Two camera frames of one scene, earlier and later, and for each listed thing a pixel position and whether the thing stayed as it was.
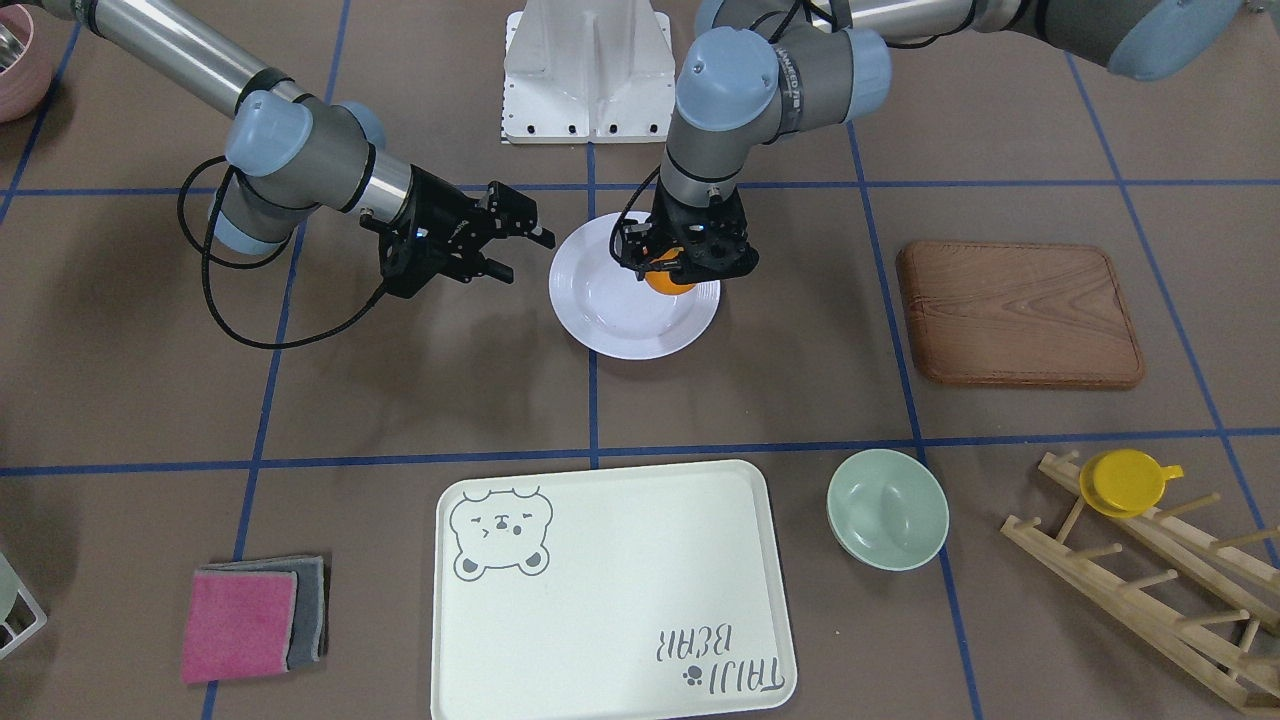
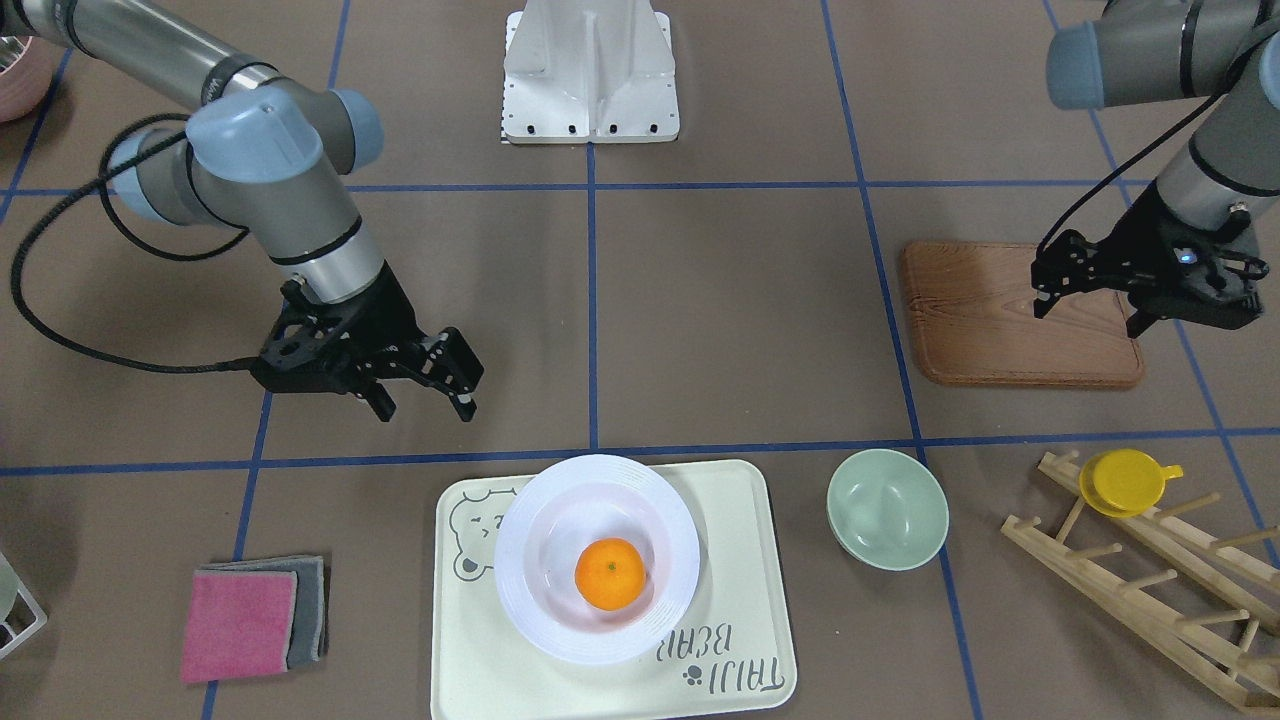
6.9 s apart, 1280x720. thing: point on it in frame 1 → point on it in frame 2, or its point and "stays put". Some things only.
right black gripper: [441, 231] → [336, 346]
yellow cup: [1121, 481] stays put
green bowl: [886, 509] stays put
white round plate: [607, 309] → [559, 513]
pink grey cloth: [254, 617] stays put
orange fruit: [661, 281] → [610, 574]
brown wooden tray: [1017, 314] stays put
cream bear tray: [628, 591] stays put
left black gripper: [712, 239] → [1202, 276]
